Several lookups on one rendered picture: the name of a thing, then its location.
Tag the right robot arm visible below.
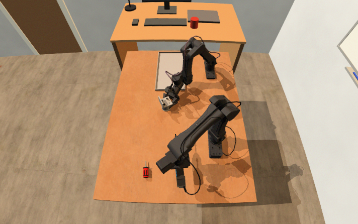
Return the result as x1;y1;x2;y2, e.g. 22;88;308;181
171;38;217;90

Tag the red screwdriver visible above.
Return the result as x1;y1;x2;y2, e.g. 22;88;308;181
143;162;149;178

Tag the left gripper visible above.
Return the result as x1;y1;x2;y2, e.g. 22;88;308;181
171;157;190;185

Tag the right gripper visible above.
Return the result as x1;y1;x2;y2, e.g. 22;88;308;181
163;85;180;109

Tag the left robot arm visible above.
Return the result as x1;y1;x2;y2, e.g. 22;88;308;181
156;95;240;174

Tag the beige l-shaped bracket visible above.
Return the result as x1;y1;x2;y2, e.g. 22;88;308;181
158;96;173;108

